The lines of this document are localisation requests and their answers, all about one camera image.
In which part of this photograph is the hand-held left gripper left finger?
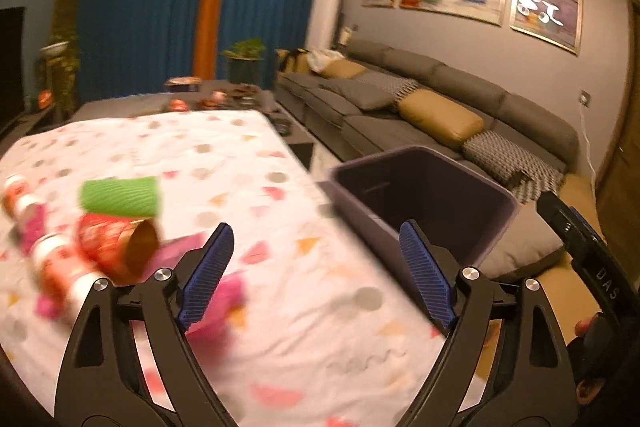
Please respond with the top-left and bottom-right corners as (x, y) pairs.
(54, 222), (236, 427)

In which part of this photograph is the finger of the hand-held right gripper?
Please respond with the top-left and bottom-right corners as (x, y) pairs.
(536, 191), (584, 249)

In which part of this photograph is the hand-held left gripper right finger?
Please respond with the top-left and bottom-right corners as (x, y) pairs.
(394, 219), (575, 427)

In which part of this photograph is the large pink plastic bag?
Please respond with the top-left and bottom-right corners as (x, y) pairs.
(160, 237), (251, 348)

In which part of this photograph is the grey plastic bin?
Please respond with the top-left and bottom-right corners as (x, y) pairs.
(327, 145), (523, 280)

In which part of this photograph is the orange red paper cup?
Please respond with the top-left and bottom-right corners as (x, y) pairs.
(74, 214), (163, 286)

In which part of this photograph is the green corrugated paper cup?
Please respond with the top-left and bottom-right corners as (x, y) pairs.
(80, 176), (166, 217)

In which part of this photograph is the red white can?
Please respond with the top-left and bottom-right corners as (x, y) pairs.
(31, 232), (108, 308)

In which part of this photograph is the person's right forearm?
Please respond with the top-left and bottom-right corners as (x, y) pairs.
(595, 342), (640, 427)

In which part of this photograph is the person's right hand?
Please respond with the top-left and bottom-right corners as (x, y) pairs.
(574, 317), (599, 403)

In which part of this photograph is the large yellow seat cushion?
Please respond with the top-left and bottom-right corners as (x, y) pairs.
(487, 174), (601, 388)

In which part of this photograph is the plump grey cushion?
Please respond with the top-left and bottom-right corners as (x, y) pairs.
(480, 212), (566, 280)

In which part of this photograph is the black white patterned cushion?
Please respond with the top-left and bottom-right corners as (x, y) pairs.
(360, 72), (418, 100)
(462, 130), (566, 202)

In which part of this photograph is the grey sofa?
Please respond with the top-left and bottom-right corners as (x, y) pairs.
(275, 38), (601, 288)

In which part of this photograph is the brown wooden door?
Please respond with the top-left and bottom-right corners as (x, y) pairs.
(595, 0), (640, 268)

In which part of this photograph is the patterned white tablecloth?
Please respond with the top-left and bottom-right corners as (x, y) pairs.
(0, 109), (501, 427)

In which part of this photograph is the big yellow cushion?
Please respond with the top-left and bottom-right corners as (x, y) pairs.
(397, 88), (486, 151)

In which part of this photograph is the dark coffee table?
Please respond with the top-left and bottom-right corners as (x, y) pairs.
(75, 79), (313, 148)

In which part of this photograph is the flat grey cushion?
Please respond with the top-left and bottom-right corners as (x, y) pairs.
(337, 79), (401, 110)

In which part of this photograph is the potted plant dark pot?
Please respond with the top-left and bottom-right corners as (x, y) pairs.
(220, 38), (268, 85)

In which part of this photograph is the small yellow cushion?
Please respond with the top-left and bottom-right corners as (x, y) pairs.
(320, 59), (368, 80)

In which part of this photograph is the grey television cabinet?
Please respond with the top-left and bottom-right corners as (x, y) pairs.
(0, 99), (66, 148)

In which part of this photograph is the tall plant stand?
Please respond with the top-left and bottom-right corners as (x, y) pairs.
(47, 57), (76, 118)

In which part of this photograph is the white cloth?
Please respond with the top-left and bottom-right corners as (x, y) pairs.
(307, 48), (346, 72)

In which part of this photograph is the potted plant white pot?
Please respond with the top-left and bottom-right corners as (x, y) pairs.
(40, 34), (81, 72)

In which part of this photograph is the white standing air conditioner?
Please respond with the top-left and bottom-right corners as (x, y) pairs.
(306, 0), (345, 50)

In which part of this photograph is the black television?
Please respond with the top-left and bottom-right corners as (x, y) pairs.
(0, 7), (26, 132)

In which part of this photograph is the white cable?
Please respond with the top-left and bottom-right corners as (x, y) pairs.
(580, 104), (598, 178)

